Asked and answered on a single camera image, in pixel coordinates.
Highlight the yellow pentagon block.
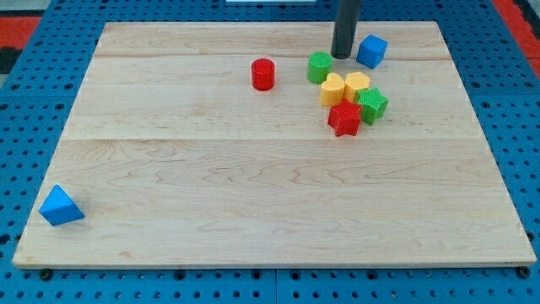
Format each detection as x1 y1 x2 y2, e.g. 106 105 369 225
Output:
343 72 370 103

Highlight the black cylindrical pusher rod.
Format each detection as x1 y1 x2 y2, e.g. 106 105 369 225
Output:
331 0 362 59

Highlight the yellow heart block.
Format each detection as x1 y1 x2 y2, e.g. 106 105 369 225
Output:
320 73 345 106

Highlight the light wooden board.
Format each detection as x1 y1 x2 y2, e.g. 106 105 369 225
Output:
13 21 537 269

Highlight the red star block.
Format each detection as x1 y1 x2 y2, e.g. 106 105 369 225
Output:
328 100 363 137

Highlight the green star block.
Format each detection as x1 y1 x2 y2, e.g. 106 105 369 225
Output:
356 88 389 125

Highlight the red cylinder block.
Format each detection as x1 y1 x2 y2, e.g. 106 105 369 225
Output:
251 58 275 91

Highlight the green cylinder block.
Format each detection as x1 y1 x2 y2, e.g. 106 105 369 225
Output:
307 52 332 84

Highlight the blue cube block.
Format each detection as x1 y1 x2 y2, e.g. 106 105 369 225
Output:
356 35 388 69

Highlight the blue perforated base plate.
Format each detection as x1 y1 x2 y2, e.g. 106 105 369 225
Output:
1 0 539 303

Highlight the blue triangle block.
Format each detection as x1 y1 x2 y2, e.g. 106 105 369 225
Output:
39 185 84 226

